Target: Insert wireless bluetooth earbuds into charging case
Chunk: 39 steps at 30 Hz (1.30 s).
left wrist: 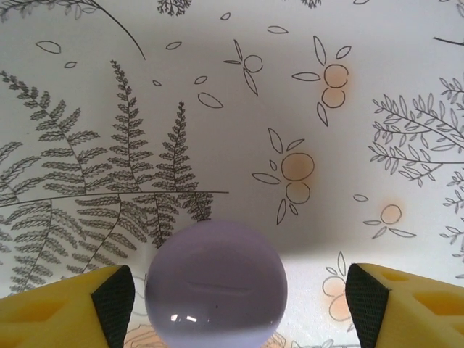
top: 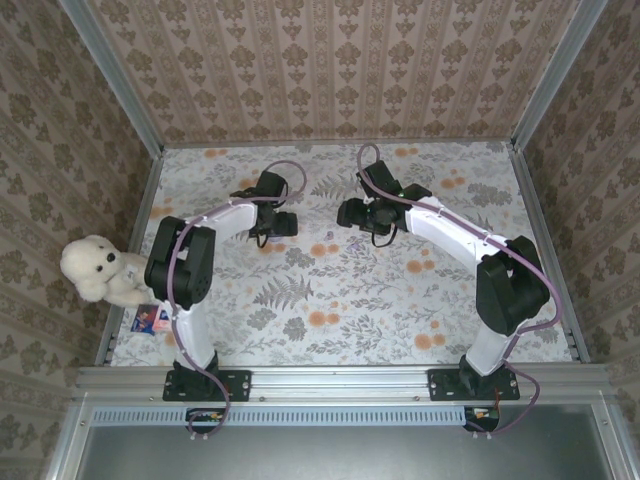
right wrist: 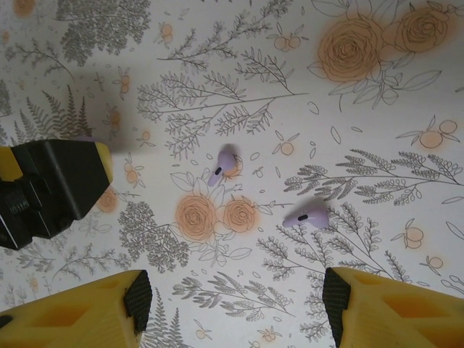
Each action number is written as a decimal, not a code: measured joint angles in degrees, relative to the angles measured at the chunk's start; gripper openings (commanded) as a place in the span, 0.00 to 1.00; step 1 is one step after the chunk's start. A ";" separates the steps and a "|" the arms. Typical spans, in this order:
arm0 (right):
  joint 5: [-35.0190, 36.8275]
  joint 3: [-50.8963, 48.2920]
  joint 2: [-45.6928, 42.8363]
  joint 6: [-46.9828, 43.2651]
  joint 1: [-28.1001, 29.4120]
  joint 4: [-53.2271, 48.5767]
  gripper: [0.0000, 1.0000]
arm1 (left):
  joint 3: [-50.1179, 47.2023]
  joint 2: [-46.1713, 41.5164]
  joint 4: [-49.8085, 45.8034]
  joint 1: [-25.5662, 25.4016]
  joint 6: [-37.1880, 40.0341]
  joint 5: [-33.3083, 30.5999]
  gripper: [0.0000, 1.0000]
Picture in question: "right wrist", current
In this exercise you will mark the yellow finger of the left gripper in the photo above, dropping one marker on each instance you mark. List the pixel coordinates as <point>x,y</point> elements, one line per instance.
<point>5,163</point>
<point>103,163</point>

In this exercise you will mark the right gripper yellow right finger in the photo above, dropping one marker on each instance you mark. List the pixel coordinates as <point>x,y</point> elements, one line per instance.
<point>398,319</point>

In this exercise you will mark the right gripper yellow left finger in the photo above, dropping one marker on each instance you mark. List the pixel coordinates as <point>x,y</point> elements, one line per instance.
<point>72,319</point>

